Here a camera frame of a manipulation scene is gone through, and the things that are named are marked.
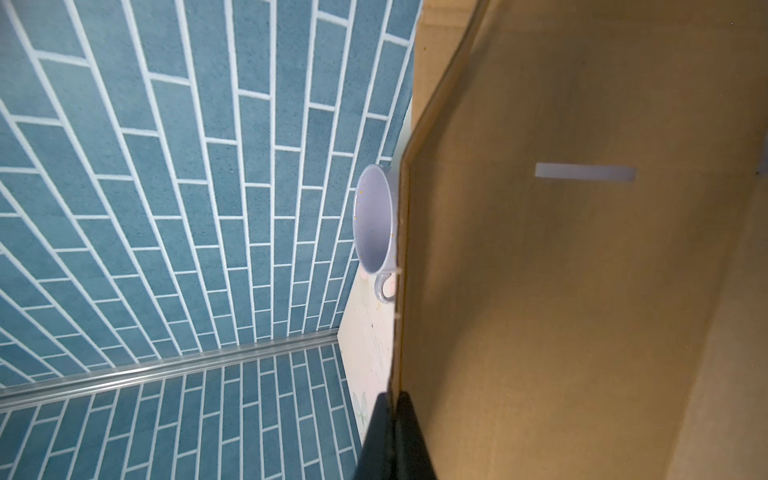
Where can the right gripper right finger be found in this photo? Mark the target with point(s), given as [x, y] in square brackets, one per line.
[411, 456]

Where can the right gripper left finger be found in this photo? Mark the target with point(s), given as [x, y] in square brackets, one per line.
[377, 460]

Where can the brown cardboard box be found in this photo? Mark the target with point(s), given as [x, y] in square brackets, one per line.
[584, 240]

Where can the lavender ceramic cup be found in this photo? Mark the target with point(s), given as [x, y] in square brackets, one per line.
[375, 224]

